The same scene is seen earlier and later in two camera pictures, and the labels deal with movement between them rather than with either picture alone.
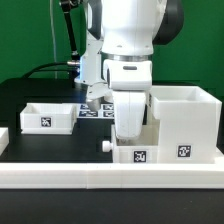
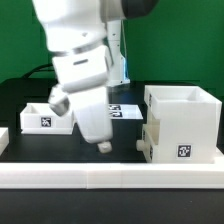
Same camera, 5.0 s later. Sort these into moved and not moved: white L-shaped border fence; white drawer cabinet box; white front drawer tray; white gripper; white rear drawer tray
Moved: white gripper; white front drawer tray
Not moved: white L-shaped border fence; white drawer cabinet box; white rear drawer tray
